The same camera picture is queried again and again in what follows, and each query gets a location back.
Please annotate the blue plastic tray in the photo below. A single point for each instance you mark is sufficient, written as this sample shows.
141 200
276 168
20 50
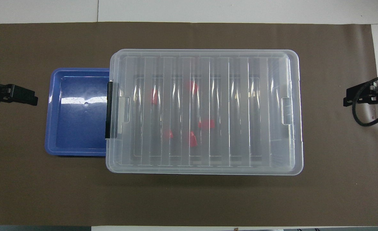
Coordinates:
76 128

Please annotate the clear ribbed box lid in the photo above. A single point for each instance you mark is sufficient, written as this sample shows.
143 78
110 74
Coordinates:
208 62

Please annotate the brown table mat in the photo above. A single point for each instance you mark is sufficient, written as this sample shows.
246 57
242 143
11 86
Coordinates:
189 199

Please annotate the clear plastic storage box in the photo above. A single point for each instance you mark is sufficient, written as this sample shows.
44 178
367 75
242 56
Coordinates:
208 109

